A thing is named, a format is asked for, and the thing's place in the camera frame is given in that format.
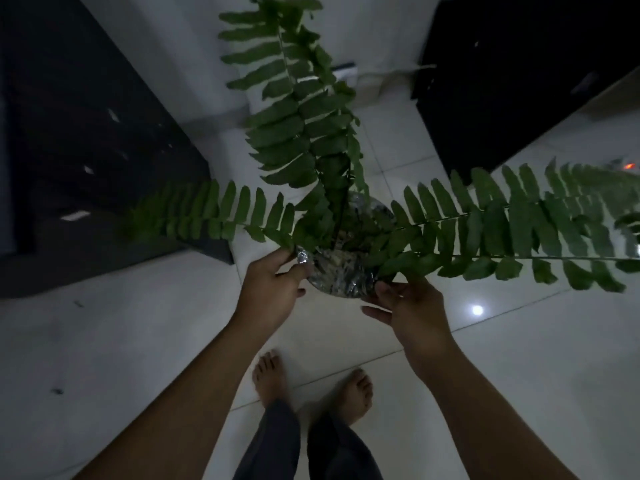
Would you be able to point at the person's left hand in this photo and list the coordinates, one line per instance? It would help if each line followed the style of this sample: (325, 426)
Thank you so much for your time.
(265, 294)

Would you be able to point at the person's right hand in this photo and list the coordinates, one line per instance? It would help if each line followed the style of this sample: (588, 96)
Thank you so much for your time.
(417, 324)

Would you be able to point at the person's left thumb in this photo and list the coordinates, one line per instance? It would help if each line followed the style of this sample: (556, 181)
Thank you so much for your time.
(297, 273)

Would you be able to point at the person's right thumb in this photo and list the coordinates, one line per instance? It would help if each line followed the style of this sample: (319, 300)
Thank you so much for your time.
(377, 312)

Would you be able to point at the clear glass vase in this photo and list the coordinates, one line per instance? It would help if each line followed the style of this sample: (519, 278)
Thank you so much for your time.
(345, 282)

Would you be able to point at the person's right forearm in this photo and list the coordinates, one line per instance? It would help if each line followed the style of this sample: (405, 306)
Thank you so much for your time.
(480, 419)

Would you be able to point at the person's left forearm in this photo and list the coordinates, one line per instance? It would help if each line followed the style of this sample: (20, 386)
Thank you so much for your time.
(190, 409)

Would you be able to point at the person's right foot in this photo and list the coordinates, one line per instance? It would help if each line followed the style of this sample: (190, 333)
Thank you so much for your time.
(357, 397)

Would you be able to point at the person's foot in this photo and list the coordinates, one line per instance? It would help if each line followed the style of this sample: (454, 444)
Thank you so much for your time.
(357, 397)
(270, 377)

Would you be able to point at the short green fern frond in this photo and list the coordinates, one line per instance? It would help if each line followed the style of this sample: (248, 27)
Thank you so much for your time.
(220, 214)

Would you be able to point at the person's left foot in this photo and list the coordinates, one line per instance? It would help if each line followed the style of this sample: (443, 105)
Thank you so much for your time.
(270, 377)

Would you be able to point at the tall upright green fern frond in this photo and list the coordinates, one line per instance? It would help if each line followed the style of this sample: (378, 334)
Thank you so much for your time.
(295, 119)

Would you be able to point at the long green fern frond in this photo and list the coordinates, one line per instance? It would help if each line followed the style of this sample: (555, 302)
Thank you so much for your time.
(540, 194)
(520, 239)

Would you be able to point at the dark grey trousers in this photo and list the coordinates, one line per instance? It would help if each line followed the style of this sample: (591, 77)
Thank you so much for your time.
(280, 449)

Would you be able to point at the dark cabinet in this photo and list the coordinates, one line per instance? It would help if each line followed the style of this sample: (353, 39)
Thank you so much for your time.
(90, 144)
(510, 79)

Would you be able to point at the small orange glowing object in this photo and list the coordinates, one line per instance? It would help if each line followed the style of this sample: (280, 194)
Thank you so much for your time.
(627, 166)

